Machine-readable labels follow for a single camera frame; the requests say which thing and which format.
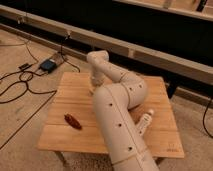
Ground wooden table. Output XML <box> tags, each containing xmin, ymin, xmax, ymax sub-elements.
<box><xmin>38</xmin><ymin>72</ymin><xmax>184</xmax><ymax>158</ymax></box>

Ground red-brown oblong object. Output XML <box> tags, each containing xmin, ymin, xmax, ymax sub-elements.
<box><xmin>64</xmin><ymin>114</ymin><xmax>82</xmax><ymax>130</ymax></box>

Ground black cable at right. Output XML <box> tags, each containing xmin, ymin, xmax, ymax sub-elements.
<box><xmin>201</xmin><ymin>94</ymin><xmax>213</xmax><ymax>139</ymax></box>

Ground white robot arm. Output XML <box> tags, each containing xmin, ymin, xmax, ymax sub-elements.
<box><xmin>87</xmin><ymin>50</ymin><xmax>159</xmax><ymax>171</ymax></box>

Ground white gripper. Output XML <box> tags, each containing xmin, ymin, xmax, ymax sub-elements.
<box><xmin>89</xmin><ymin>73</ymin><xmax>104</xmax><ymax>95</ymax></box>

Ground black floor cables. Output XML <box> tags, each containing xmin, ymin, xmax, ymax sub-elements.
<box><xmin>0</xmin><ymin>39</ymin><xmax>81</xmax><ymax>105</ymax></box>

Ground blue power adapter box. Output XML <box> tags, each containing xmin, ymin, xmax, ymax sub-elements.
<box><xmin>39</xmin><ymin>59</ymin><xmax>57</xmax><ymax>73</ymax></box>

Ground white plastic bottle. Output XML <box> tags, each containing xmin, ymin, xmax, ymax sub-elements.
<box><xmin>136</xmin><ymin>109</ymin><xmax>154</xmax><ymax>136</ymax></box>

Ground small black connector box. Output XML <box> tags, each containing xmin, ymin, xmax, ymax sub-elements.
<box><xmin>18</xmin><ymin>63</ymin><xmax>30</xmax><ymax>70</ymax></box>

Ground long wooden beam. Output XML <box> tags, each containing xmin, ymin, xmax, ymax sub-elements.
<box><xmin>0</xmin><ymin>5</ymin><xmax>213</xmax><ymax>85</ymax></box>

